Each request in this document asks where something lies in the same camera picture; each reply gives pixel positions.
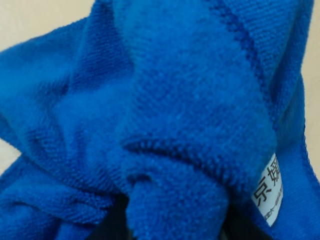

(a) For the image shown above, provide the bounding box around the blue cloth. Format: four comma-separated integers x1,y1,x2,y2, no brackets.
0,0,320,240

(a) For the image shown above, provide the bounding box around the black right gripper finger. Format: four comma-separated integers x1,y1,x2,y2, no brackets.
87,194,135,240

